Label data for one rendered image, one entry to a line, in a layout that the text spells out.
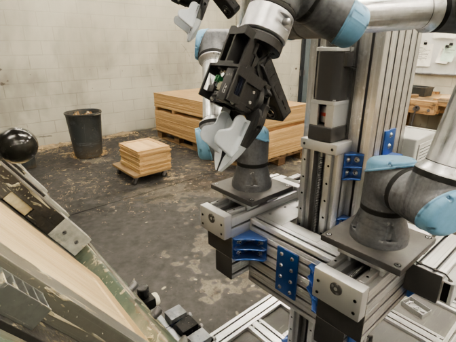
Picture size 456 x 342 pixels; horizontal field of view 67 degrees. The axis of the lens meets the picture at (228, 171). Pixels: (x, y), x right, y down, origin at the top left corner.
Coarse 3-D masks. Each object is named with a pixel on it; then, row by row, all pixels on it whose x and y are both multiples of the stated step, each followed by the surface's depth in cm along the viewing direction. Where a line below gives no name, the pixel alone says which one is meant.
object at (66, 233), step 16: (0, 176) 93; (16, 176) 95; (0, 192) 94; (16, 192) 96; (32, 192) 99; (48, 208) 103; (48, 224) 104; (64, 224) 107; (64, 240) 109; (80, 240) 112
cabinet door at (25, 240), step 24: (0, 216) 68; (0, 240) 54; (24, 240) 68; (48, 240) 86; (48, 264) 67; (72, 264) 87; (72, 288) 65; (96, 288) 85; (120, 312) 81; (144, 336) 80
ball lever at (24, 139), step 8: (8, 128) 35; (16, 128) 35; (24, 128) 36; (0, 136) 34; (8, 136) 34; (16, 136) 34; (24, 136) 34; (32, 136) 35; (0, 144) 34; (8, 144) 34; (16, 144) 34; (24, 144) 34; (32, 144) 35; (0, 152) 34; (8, 152) 34; (16, 152) 34; (24, 152) 34; (32, 152) 35; (0, 160) 36; (8, 160) 34; (16, 160) 35; (24, 160) 35
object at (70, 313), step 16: (0, 256) 40; (16, 256) 44; (16, 272) 41; (32, 272) 44; (48, 288) 44; (64, 288) 49; (48, 304) 45; (64, 304) 46; (80, 304) 49; (48, 320) 46; (64, 320) 47; (80, 320) 49; (96, 320) 50; (112, 320) 56; (80, 336) 49; (96, 336) 51; (112, 336) 53; (128, 336) 56
